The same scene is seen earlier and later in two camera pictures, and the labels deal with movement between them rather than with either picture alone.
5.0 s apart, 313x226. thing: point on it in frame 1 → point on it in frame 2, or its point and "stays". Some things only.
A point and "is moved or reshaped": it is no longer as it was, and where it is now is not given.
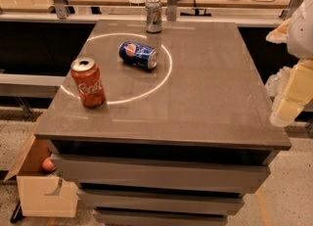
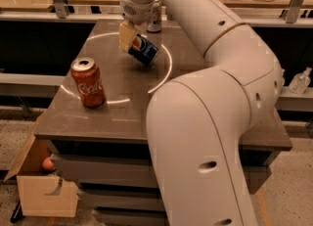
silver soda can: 154,15 stays
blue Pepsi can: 138,54 is moved or reshaped
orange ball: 47,164 stays
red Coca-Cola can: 89,82 stays
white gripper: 302,30 → 136,11
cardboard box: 41,194 stays
